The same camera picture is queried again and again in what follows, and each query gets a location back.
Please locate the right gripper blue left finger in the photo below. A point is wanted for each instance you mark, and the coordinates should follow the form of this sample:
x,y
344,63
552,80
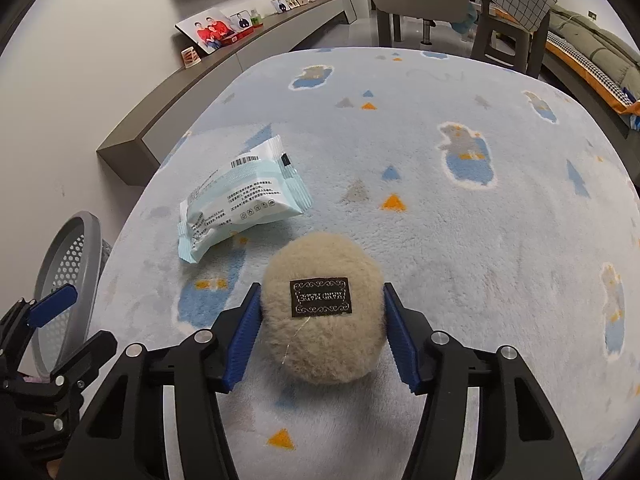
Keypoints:
x,y
121,435

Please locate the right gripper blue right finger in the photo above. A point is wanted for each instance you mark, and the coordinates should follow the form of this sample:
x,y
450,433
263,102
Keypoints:
x,y
519,435

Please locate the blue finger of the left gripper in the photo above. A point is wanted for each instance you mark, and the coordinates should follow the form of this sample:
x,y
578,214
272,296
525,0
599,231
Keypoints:
x,y
48,308
83,366

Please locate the beige plush ball keychain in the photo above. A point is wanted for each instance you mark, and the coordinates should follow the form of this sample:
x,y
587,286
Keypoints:
x,y
323,306

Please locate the grey perforated trash basket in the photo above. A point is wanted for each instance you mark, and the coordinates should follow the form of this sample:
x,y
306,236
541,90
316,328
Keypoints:
x,y
77,256

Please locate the light blue wipes packet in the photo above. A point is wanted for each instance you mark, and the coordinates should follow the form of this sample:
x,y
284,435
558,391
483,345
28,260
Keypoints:
x,y
257,187

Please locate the long floating tv cabinet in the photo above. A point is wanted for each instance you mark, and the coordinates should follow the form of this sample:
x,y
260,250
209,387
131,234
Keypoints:
x,y
138,145

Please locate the light blue patterned table cover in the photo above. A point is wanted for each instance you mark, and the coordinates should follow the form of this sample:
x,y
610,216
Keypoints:
x,y
491,201

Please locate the red striped paper cup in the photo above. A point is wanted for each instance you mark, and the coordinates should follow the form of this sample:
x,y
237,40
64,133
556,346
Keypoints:
x,y
189,57

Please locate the red flat box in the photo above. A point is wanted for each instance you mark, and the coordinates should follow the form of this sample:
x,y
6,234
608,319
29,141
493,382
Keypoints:
x,y
236,36

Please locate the green small bottle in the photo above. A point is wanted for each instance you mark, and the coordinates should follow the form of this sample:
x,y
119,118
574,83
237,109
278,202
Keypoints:
x,y
255,18

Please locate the green quilted sofa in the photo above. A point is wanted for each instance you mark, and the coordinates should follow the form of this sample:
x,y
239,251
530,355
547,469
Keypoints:
x,y
606,63

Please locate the checkered cloth covered table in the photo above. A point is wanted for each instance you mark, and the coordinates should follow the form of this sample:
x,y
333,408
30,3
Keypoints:
x,y
512,33

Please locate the family photo frame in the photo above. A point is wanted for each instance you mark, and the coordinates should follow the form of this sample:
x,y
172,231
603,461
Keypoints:
x,y
207,29

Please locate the small photo frame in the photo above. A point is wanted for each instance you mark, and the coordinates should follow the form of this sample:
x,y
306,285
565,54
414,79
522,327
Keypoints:
x,y
241,20

